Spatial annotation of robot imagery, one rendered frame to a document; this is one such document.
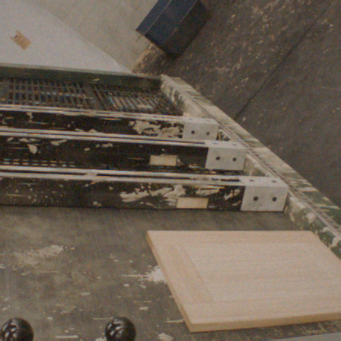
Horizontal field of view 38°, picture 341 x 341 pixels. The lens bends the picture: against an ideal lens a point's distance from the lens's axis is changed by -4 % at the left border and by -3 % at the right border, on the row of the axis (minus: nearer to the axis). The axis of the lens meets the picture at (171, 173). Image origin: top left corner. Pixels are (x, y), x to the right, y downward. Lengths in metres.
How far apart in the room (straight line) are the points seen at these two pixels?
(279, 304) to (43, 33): 3.88
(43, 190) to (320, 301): 0.64
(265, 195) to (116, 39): 4.89
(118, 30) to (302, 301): 5.30
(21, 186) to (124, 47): 5.02
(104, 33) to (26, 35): 1.67
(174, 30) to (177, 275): 4.26
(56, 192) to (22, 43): 3.47
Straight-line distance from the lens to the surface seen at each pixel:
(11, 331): 0.58
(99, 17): 6.00
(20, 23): 4.55
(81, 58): 4.63
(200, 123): 1.76
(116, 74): 2.45
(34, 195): 1.17
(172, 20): 5.09
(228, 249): 1.09
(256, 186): 1.30
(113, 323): 0.60
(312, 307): 0.97
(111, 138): 1.48
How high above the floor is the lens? 1.76
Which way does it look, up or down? 27 degrees down
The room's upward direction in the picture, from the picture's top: 56 degrees counter-clockwise
